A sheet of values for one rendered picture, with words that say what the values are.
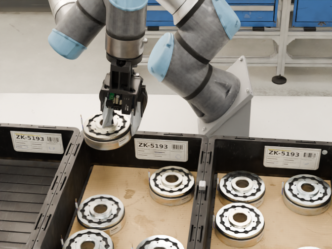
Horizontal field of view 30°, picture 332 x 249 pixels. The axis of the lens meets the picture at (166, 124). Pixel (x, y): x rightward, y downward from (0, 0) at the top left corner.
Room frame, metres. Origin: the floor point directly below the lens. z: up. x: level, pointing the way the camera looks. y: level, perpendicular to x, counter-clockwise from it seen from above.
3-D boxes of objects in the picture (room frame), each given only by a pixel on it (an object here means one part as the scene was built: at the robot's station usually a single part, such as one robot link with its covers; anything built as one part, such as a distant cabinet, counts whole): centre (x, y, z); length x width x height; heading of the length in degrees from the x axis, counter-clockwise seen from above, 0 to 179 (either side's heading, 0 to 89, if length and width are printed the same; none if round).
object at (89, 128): (1.08, 0.13, 1.01); 0.10 x 0.10 x 0.01
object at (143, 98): (1.07, 0.06, 1.08); 0.05 x 0.02 x 0.09; 82
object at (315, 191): (1.02, -0.31, 0.86); 0.05 x 0.05 x 0.01
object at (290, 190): (1.02, -0.31, 0.86); 0.10 x 0.10 x 0.01
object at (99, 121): (1.08, 0.13, 1.01); 0.05 x 0.05 x 0.01
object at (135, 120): (1.05, 0.07, 1.03); 0.06 x 0.03 x 0.09; 172
